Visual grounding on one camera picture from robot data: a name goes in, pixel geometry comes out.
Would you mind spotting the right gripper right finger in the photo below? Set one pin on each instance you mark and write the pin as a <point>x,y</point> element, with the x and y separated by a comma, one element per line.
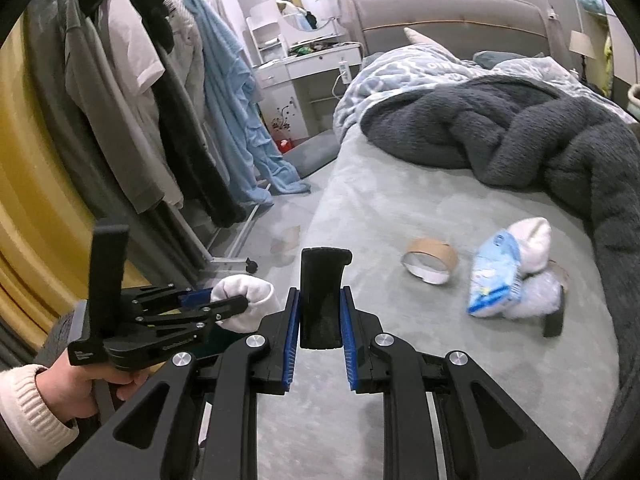
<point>444,416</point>

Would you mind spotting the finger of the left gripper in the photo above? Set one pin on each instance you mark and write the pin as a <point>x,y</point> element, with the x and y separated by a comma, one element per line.
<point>169,298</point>
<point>200,318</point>

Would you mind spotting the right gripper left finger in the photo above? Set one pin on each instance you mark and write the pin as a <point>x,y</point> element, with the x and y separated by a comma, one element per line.
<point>196,413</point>

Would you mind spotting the white tissue ball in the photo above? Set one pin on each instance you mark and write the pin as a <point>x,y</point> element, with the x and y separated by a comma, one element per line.
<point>261,299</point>

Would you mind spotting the black brown small block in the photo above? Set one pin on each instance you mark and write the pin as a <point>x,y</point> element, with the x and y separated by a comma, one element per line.
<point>552,326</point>

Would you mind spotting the clear plastic wrap trash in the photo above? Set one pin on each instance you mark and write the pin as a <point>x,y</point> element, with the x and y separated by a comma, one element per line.
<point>542,295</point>

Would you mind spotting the blue tissue packet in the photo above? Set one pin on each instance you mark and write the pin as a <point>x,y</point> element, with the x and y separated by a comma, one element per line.
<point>496,279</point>

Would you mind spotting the brown cardboard tape roll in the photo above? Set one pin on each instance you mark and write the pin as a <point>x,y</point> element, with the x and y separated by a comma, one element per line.
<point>433,261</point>

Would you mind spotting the white tissue wad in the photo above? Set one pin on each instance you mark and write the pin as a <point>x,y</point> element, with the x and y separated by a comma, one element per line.
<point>533,236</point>

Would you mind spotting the white knit sleeve forearm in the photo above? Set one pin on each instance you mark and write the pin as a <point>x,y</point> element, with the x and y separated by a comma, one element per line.
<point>39,434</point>

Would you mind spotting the person's left hand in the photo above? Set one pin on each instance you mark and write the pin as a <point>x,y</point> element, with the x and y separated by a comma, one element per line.
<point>67,390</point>

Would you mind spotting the white metal clothes rack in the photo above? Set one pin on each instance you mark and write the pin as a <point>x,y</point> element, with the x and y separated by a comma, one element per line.
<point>211,248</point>

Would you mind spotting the yellow curtain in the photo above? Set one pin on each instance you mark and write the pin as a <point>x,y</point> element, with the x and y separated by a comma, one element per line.
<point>46,228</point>

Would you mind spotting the light blue hanging robe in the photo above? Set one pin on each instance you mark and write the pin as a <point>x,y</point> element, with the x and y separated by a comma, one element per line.
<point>256,166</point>

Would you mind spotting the red small object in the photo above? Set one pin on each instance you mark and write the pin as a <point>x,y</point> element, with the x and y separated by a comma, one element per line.
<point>284,145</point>

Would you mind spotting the grey bed sheet mattress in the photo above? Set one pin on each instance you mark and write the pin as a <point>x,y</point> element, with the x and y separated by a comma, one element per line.
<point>413,233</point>

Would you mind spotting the grey hanging shirt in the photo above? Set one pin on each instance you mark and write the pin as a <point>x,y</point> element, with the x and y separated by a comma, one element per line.
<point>135,158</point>

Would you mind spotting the grey floor cushion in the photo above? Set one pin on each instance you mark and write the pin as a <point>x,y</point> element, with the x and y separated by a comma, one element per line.
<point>314,153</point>

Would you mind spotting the white hanging t-shirt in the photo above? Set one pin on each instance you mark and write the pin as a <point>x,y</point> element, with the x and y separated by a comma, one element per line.
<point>135,58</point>

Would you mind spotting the white dressing table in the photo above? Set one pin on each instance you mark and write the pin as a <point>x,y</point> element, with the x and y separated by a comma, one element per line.
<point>298,74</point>

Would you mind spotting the white power strip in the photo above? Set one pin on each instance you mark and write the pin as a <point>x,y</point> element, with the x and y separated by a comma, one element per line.
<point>346,74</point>

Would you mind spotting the dark grey fluffy blanket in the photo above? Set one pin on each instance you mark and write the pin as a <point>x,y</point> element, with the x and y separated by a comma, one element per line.
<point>519,133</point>

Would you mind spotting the blue white patterned duvet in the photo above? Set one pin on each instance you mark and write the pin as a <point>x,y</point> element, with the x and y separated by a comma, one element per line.
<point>425,64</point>

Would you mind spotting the black hanging garment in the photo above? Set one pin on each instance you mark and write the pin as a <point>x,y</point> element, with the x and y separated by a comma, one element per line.
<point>167,112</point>

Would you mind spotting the round vanity mirror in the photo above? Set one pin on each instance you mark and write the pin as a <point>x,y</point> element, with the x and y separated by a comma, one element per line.
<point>308,15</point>

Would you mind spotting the grey padded headboard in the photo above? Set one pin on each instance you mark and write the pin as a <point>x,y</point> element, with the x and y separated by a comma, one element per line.
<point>464,27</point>

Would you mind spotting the bedside table lamp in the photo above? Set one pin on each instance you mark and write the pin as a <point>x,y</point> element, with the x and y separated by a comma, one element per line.
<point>581,44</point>

